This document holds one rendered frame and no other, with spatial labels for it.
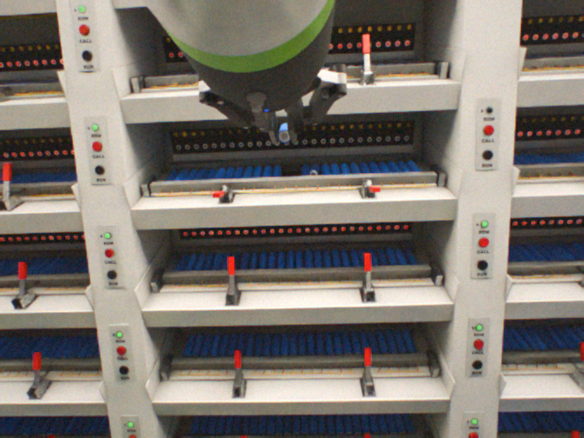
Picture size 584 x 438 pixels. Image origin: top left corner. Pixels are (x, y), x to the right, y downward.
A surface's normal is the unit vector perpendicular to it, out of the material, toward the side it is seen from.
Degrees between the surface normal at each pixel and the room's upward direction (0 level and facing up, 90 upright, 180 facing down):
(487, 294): 90
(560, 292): 21
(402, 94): 111
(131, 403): 90
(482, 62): 90
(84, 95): 90
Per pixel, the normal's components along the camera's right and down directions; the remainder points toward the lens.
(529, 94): -0.02, 0.49
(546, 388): -0.04, -0.87
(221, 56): -0.18, 0.98
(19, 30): -0.04, 0.15
